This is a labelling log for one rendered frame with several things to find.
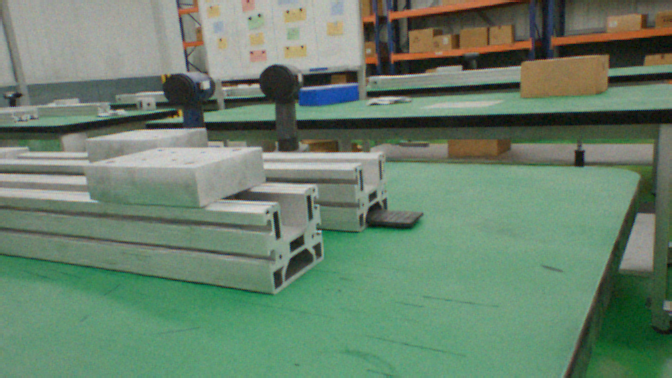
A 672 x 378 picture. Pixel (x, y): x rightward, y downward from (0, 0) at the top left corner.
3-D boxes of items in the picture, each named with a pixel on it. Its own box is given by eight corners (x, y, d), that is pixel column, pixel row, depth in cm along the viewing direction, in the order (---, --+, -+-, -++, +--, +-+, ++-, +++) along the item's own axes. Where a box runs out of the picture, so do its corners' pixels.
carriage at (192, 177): (94, 224, 59) (82, 164, 57) (167, 199, 68) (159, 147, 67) (204, 234, 51) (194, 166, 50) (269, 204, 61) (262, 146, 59)
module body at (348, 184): (-11, 204, 104) (-22, 161, 102) (38, 191, 112) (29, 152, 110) (358, 233, 66) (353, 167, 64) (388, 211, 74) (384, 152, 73)
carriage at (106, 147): (92, 180, 87) (83, 139, 85) (144, 166, 96) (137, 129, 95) (163, 183, 79) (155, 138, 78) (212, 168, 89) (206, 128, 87)
